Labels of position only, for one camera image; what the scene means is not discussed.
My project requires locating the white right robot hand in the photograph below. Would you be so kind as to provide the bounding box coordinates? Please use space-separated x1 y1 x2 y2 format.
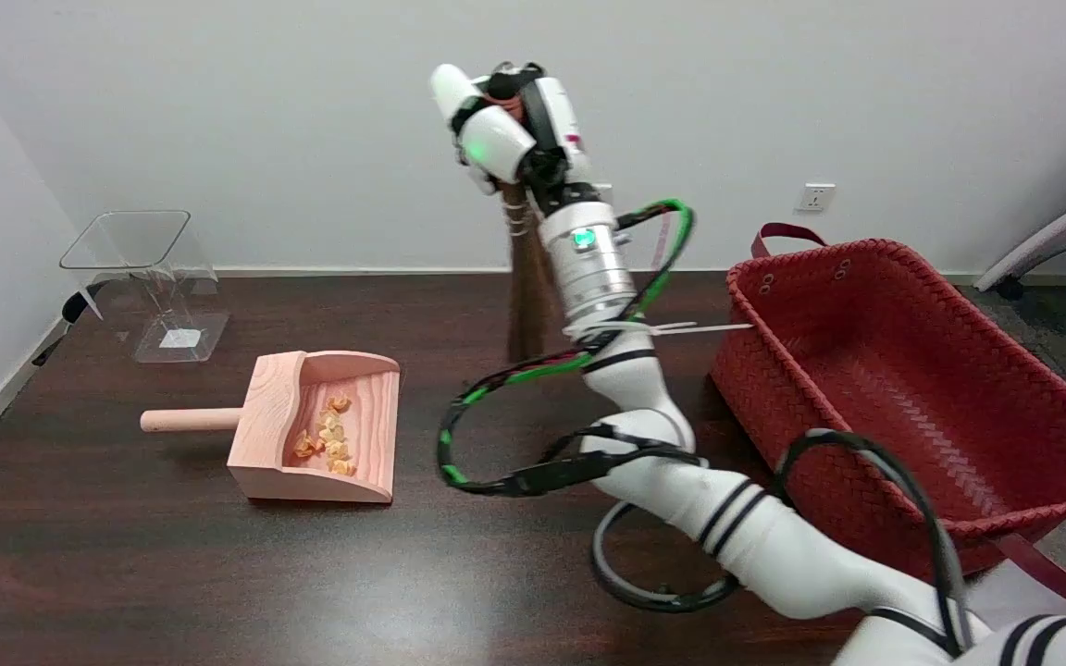
429 62 604 219

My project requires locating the small brown straw broom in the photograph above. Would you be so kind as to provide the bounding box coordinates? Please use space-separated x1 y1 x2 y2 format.
500 91 560 364

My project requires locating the red-brown woven storage basket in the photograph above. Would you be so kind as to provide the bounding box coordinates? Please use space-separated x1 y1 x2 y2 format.
711 222 1066 617

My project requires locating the white zip tie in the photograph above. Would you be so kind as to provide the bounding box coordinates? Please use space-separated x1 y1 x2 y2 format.
563 319 756 339

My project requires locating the light wooden dustpan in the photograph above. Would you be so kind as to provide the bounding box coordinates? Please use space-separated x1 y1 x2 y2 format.
140 350 402 505

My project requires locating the clear plastic container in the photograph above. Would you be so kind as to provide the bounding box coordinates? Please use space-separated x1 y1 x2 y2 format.
59 210 230 364

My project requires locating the white and grey office chair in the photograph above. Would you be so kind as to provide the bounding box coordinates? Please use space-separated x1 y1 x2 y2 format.
974 180 1066 302

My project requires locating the green and black braided cable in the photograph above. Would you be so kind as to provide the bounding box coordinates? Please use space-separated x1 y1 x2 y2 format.
438 199 702 497

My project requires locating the grey-black looped cable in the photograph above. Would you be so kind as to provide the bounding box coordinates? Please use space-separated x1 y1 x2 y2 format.
591 499 742 614

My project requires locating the thick black cable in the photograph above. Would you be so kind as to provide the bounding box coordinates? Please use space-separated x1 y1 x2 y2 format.
772 429 974 654

